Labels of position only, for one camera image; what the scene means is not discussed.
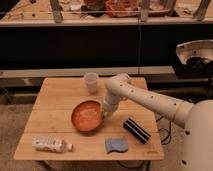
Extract black cable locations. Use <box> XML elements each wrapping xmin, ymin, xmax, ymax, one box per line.
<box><xmin>155</xmin><ymin>115</ymin><xmax>173</xmax><ymax>146</ymax></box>

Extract white plastic bottle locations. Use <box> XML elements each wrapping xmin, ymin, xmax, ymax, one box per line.
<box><xmin>32</xmin><ymin>136</ymin><xmax>73</xmax><ymax>153</ymax></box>

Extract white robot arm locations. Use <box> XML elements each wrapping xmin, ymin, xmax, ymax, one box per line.
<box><xmin>102</xmin><ymin>73</ymin><xmax>213</xmax><ymax>171</ymax></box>

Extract blue sponge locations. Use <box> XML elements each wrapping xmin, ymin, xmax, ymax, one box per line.
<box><xmin>105</xmin><ymin>138</ymin><xmax>128</xmax><ymax>153</ymax></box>

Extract white round machine housing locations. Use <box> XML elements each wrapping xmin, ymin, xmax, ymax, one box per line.
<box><xmin>172</xmin><ymin>39</ymin><xmax>213</xmax><ymax>80</ymax></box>

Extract wooden folding table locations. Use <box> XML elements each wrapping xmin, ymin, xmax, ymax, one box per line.
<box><xmin>14</xmin><ymin>78</ymin><xmax>164</xmax><ymax>161</ymax></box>

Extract long wooden shelf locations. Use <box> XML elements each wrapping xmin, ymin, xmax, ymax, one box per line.
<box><xmin>0</xmin><ymin>0</ymin><xmax>213</xmax><ymax>27</ymax></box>

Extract black striped eraser block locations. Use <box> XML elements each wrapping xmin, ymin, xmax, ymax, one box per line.
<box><xmin>123</xmin><ymin>118</ymin><xmax>151</xmax><ymax>144</ymax></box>

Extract translucent plastic cup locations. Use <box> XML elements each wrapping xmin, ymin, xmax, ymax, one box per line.
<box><xmin>83</xmin><ymin>72</ymin><xmax>99</xmax><ymax>94</ymax></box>

